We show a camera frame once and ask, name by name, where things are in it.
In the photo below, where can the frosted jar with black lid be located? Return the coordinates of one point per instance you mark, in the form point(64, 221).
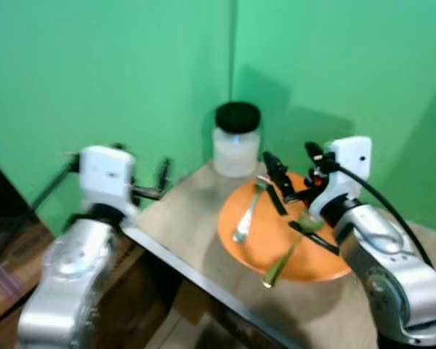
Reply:
point(237, 149)

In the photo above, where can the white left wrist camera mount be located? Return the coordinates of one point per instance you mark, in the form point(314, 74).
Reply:
point(105, 178)

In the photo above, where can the silver metal spoon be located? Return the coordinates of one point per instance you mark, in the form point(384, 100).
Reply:
point(247, 218)

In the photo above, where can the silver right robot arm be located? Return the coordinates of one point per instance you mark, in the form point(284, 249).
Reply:
point(396, 283)

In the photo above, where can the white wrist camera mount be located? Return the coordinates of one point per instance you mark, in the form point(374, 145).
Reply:
point(349, 163)
point(105, 178)

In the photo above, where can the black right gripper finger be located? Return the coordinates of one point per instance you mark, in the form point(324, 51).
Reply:
point(279, 178)
point(314, 238)

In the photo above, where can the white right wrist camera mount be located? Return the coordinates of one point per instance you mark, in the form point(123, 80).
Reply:
point(349, 163)

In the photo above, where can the orange round plate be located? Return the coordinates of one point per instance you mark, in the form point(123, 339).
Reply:
point(265, 247)

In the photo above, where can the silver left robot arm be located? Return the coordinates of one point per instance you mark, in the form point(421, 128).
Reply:
point(69, 276)

